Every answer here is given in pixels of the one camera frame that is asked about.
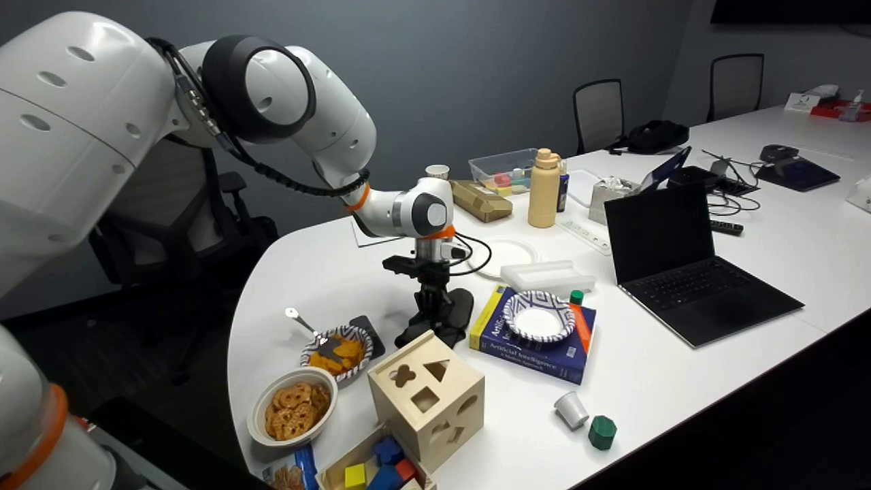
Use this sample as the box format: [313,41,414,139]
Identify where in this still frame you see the black remote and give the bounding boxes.
[705,214,749,240]

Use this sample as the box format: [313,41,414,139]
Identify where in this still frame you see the shallow wooden tray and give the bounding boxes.
[316,425,439,490]

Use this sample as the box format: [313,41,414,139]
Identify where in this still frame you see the blue tablet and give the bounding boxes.
[632,145,695,195]

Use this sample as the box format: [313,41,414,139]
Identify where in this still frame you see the blue snack bag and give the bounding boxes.
[260,440,323,490]

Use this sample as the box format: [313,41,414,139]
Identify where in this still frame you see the wall monitor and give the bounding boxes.
[711,0,871,30]

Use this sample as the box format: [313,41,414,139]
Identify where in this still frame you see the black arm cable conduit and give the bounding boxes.
[147,34,375,198]

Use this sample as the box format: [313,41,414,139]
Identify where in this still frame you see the grey white cylinder block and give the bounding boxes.
[552,388,592,433]

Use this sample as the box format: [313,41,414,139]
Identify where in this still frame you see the white round plate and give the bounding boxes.
[469,233,538,286]

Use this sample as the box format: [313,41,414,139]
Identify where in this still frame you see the white bowl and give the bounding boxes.
[245,365,339,452]

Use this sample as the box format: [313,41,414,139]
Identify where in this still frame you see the orange marker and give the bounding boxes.
[567,301,595,356]

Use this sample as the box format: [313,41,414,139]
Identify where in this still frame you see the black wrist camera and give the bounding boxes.
[382,251,429,275]

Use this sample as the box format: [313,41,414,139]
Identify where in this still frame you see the green octagonal block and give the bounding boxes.
[586,411,621,455]

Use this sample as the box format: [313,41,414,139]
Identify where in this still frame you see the red and white boxes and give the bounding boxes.
[780,82,871,124]

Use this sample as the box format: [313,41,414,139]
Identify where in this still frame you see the large grey office chair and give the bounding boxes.
[88,132,279,388]

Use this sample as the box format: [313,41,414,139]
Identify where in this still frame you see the black laptop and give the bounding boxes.
[602,183,809,352]

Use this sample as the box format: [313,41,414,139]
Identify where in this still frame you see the clear plastic container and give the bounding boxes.
[466,145,541,195]

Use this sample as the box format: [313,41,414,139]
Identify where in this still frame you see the white foam box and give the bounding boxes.
[499,259,599,297]

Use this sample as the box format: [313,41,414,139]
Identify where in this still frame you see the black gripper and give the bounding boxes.
[410,236,459,334]

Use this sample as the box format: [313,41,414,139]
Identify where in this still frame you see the dark grey towel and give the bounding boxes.
[392,286,475,352]

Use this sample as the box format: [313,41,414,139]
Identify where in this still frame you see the tan squeeze bottle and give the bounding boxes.
[524,145,567,230]

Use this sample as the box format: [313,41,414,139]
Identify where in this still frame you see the wooden shape sorter cube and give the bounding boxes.
[365,326,486,477]

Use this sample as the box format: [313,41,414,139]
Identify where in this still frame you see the black mat with headphones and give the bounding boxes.
[754,142,843,195]

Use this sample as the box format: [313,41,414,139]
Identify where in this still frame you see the mesh back chair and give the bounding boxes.
[705,51,767,121]
[569,77,628,156]

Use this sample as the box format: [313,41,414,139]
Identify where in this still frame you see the patterned bowl with chips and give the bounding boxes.
[303,322,375,380]

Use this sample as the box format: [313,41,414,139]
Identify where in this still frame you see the metal spoon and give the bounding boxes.
[279,304,328,347]

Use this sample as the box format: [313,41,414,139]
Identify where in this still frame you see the blue and yellow book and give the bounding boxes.
[466,282,602,386]

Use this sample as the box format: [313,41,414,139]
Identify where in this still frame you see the yellow cube block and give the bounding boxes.
[339,459,371,490]

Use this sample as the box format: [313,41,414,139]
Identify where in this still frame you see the blue lobed block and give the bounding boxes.
[371,435,409,469]

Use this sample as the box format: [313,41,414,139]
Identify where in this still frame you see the white cup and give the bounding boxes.
[586,176,639,229]

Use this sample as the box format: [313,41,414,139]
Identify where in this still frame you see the empty patterned paper bowl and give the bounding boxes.
[499,289,580,345]

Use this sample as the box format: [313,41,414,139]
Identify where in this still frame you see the black bag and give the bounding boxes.
[622,117,692,156]

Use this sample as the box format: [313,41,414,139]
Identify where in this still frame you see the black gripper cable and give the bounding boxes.
[450,230,499,281]

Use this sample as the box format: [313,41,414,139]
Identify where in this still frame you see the orange chips pile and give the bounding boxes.
[308,334,368,375]

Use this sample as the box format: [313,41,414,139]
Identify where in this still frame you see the pretzel crackers pile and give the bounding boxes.
[264,379,333,444]

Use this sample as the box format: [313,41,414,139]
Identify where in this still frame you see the long blue block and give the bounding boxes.
[368,463,409,490]

